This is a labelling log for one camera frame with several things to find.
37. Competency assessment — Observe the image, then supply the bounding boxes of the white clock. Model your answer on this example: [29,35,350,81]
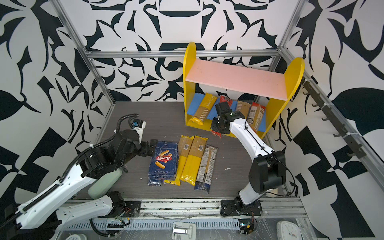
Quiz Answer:
[65,234,88,240]
[277,221,302,240]

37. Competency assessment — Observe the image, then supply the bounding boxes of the small red spaghetti bag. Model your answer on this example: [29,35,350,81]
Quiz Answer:
[247,103,266,133]

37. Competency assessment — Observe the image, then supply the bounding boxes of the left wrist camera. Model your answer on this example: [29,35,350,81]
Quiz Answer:
[132,119,146,143]

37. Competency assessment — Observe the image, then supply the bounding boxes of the yellow spaghetti bag back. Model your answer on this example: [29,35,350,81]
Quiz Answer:
[181,136,208,186]

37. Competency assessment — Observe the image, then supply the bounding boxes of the blue Barilla pasta box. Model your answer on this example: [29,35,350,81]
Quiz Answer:
[148,141,179,181]

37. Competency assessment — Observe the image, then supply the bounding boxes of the yellow spaghetti bag front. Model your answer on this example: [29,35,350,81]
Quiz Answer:
[236,101,252,119]

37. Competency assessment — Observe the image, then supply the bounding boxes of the white latch bracket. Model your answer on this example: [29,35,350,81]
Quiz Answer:
[171,222,197,240]

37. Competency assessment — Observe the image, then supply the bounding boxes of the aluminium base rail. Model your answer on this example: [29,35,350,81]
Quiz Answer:
[126,198,307,218]

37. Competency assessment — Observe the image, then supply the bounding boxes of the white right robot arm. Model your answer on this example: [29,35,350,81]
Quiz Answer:
[211,112,295,217]

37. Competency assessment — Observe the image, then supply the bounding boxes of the white cable duct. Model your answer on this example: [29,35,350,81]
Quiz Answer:
[61,218,241,231]

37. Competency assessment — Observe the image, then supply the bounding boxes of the yellow spaghetti bag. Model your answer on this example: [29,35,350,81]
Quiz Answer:
[164,135,195,186]
[181,136,208,186]
[187,93,218,126]
[236,101,252,119]

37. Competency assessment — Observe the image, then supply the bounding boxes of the white clock left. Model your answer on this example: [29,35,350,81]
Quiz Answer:
[65,234,88,240]

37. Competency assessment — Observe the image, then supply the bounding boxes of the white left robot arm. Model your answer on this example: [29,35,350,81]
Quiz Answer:
[1,130,158,240]

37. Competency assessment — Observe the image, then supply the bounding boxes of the clear white label spaghetti bag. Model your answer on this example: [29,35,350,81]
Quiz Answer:
[194,145,218,194]

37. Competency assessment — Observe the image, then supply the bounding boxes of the white clock right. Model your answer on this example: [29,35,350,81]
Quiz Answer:
[277,221,302,240]

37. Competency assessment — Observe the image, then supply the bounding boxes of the yellow pink blue shelf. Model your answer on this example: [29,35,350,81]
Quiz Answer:
[183,42,305,139]

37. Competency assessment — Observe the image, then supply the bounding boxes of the long red spaghetti bag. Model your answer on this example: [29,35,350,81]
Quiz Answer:
[211,96,232,138]

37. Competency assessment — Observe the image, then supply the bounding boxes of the green pad left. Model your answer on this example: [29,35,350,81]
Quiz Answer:
[88,169,123,200]

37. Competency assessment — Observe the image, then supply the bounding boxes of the aluminium cage frame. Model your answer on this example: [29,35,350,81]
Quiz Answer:
[49,0,384,190]

